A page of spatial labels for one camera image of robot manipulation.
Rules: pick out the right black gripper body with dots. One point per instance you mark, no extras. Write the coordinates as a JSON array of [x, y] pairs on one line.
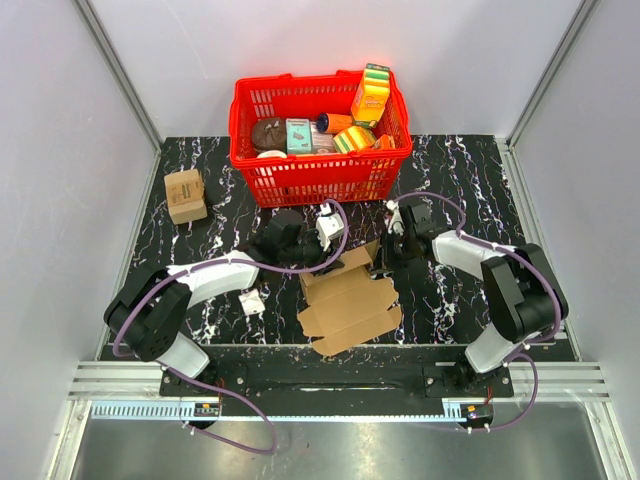
[[398, 247]]

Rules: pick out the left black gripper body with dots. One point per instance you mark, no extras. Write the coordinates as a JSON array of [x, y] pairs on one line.
[[306, 252]]

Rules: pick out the brown cardboard box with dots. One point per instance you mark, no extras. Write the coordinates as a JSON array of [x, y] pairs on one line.
[[347, 307]]

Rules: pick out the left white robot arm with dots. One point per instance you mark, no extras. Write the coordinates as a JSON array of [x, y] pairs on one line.
[[148, 312]]

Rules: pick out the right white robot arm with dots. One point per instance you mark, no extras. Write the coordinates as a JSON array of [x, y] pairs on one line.
[[525, 301]]

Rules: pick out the pink white snack box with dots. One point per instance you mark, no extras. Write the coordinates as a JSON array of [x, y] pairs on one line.
[[321, 143]]

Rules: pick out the teal snack box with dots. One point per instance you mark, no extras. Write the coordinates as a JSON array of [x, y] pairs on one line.
[[298, 136]]

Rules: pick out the small folded cardboard box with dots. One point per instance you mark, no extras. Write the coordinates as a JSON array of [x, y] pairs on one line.
[[185, 195]]

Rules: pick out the small white paper card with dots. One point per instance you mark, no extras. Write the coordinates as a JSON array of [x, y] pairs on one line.
[[251, 302]]

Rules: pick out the small orange packet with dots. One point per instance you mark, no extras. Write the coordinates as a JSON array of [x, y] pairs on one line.
[[384, 142]]

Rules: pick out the red plastic shopping basket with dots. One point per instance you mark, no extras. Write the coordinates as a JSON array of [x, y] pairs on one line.
[[310, 179]]

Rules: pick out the yellow green sponge pack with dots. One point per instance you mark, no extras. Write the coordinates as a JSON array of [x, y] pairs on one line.
[[353, 139]]

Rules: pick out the brown round chocolate cake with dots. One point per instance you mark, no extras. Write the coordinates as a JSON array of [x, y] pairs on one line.
[[269, 134]]

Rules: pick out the orange blue can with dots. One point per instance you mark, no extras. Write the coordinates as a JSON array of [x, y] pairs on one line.
[[333, 124]]

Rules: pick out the tall orange yellow carton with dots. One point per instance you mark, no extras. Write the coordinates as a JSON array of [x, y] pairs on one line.
[[371, 95]]

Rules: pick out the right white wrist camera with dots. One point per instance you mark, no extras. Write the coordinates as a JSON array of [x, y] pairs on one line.
[[394, 222]]

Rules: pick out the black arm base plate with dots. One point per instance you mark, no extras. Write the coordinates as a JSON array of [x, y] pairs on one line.
[[423, 370]]

